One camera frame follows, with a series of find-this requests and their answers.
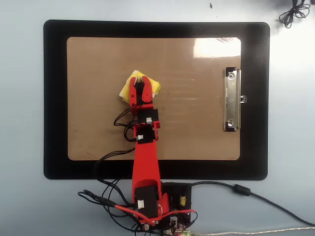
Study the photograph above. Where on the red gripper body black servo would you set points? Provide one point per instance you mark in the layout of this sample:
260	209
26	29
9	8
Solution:
147	115

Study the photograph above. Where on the brown clipboard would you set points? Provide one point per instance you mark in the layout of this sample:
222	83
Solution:
98	73

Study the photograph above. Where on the silver metal clipboard clip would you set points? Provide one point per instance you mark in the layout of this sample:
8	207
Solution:
232	98

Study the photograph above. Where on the black desk mat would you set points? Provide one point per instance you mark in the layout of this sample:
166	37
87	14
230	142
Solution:
55	98

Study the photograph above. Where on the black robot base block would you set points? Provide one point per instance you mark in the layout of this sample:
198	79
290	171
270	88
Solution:
176	194

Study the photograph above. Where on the yellow taped sponge black knob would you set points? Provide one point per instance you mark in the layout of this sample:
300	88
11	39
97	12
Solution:
155	86

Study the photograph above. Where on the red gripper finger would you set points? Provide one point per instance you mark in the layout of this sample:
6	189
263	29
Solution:
147	92
133	96

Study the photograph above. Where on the controller circuit board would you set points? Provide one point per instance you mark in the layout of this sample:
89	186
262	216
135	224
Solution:
179	222

